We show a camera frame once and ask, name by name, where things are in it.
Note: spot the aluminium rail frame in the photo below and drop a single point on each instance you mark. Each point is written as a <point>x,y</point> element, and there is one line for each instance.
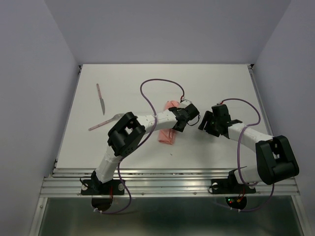
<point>168,184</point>

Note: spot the pink handled fork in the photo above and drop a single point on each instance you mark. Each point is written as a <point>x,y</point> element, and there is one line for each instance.
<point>114,118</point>

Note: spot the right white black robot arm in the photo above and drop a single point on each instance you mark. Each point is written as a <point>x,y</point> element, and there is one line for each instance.
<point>275,160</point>

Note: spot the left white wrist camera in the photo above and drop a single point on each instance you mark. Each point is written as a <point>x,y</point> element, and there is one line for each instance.
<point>184,103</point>

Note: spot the pink cloth napkin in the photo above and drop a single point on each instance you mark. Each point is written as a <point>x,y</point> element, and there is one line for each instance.
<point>167,136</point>

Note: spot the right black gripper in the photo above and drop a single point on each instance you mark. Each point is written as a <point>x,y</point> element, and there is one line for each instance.
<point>208,115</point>

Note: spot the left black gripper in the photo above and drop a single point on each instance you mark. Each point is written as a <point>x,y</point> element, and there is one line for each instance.
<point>181,130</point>

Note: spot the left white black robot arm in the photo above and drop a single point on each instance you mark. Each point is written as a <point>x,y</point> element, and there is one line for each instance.
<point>125,136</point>

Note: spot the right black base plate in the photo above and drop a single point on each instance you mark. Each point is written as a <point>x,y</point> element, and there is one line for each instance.
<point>224,186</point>

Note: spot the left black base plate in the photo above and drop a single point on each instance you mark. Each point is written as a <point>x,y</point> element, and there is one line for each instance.
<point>112,188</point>

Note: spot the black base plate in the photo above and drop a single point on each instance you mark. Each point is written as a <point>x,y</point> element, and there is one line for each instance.
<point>112,188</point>
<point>224,186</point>

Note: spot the pink handled knife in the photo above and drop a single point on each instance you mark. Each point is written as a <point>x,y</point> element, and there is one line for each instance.
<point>101,99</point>

